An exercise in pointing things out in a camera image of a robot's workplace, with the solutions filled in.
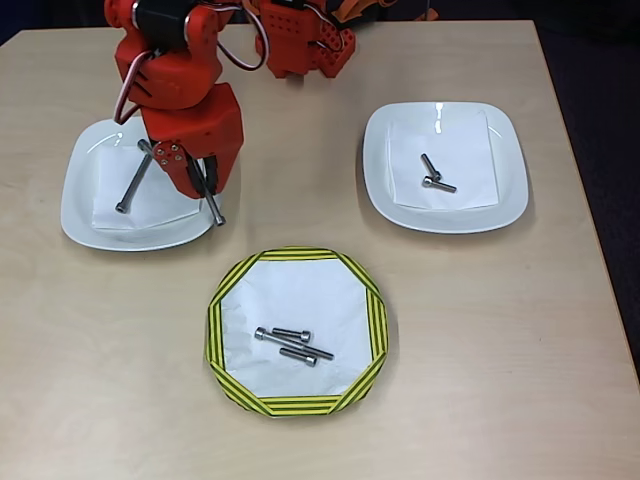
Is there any white folded paper napkin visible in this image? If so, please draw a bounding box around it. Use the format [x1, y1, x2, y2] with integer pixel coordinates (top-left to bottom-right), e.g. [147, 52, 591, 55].
[387, 110, 501, 211]
[91, 144, 206, 232]

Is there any white square ceramic plate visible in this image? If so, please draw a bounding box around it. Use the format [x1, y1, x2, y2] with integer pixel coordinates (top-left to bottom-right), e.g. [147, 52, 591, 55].
[362, 101, 530, 235]
[59, 115, 227, 252]

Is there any orange printed part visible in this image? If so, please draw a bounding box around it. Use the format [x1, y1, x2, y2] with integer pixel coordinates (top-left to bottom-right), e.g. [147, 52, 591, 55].
[332, 0, 386, 24]

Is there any yellow black striped paper plate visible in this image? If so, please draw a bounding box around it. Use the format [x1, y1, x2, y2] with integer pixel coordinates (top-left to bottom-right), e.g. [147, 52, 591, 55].
[203, 244, 391, 420]

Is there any white red servo cable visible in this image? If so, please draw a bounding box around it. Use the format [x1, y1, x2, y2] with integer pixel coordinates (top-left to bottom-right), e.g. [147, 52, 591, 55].
[113, 47, 161, 126]

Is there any black red servo cable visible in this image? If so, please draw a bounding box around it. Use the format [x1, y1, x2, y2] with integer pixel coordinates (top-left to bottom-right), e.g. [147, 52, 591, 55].
[217, 4, 266, 71]

